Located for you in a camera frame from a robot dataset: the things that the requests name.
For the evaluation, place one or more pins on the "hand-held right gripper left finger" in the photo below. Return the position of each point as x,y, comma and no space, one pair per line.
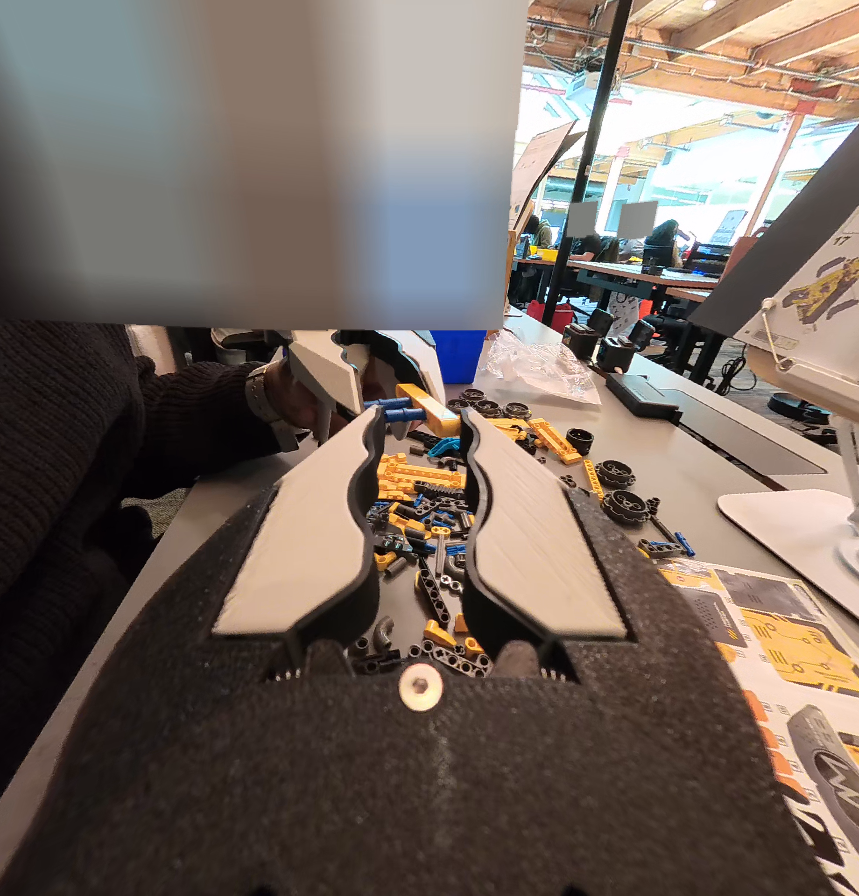
296,553

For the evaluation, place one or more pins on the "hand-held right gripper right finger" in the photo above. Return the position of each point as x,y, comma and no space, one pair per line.
541,560

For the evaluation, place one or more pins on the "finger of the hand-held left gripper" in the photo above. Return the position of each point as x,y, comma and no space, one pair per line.
422,364
324,364

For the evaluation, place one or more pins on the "yellow holed beam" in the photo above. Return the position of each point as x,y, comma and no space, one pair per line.
436,416

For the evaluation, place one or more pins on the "pile of toy building parts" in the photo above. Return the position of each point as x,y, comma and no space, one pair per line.
415,483

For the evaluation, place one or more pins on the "person's left hand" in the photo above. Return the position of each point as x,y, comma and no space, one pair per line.
296,402

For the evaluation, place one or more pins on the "grey wristwatch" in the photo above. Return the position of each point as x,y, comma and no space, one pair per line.
260,395

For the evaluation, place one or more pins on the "light blue curved part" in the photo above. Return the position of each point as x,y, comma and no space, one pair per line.
443,446

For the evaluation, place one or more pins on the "black toy wheel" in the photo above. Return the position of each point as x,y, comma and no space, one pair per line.
629,505
615,474
580,439

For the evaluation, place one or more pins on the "clear plastic bag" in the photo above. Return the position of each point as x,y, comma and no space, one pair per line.
541,371

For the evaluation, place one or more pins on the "red bag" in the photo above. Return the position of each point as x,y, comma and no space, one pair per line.
547,313

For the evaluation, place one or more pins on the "black flat box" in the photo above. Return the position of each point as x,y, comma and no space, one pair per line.
643,395

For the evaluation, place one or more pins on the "brown cardboard sheet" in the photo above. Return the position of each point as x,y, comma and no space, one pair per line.
534,168

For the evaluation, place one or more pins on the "long wooden desk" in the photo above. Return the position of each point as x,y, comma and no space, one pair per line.
646,274

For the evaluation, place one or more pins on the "white book stand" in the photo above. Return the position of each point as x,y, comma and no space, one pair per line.
786,532

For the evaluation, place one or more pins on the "sticker sheet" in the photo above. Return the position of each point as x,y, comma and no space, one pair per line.
786,644

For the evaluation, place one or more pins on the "black metal pole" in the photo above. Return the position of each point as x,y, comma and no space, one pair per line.
590,161

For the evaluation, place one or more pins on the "person's black sweater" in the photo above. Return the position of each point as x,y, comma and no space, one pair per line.
37,455

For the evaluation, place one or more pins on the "instruction booklet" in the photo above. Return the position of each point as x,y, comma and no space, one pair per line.
821,287

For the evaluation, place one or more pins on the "black camera device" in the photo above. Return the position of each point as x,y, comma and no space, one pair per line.
578,341
618,352

